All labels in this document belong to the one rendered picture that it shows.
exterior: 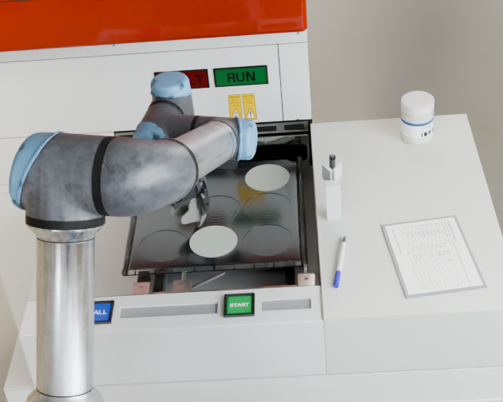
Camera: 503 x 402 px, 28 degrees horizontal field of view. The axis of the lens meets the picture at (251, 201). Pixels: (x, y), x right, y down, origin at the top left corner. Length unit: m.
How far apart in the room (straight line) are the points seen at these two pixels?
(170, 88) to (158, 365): 0.51
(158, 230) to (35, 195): 0.70
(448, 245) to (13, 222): 1.11
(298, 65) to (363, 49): 2.32
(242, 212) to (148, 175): 0.75
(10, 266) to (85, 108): 0.53
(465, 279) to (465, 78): 2.49
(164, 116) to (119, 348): 0.43
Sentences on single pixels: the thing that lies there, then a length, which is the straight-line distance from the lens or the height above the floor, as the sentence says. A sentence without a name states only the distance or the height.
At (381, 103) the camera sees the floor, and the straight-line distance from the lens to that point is 4.13.
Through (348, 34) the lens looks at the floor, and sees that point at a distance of 4.63.
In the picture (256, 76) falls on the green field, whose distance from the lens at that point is 2.20.
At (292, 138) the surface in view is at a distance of 2.28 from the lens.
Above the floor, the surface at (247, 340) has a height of 0.92.
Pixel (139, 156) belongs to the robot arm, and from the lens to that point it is 1.41.
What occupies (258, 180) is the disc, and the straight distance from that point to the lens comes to 2.22.
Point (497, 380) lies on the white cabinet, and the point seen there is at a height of 0.78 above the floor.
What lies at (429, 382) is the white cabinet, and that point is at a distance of 1.93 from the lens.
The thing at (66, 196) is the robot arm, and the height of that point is 1.39.
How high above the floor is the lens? 2.22
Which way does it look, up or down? 38 degrees down
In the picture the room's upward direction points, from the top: 6 degrees counter-clockwise
